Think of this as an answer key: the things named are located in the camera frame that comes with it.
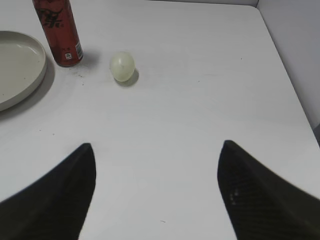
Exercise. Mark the beige round plate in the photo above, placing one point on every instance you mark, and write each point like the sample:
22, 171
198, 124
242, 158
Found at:
23, 65

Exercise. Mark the red soda can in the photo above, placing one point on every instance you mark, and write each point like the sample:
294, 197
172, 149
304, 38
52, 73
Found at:
57, 21

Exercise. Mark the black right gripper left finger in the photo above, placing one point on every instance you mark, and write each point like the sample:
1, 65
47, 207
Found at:
55, 206

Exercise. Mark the pale white egg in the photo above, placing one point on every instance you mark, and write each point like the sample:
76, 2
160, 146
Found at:
122, 66

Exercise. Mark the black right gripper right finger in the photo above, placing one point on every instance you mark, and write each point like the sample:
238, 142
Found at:
260, 204

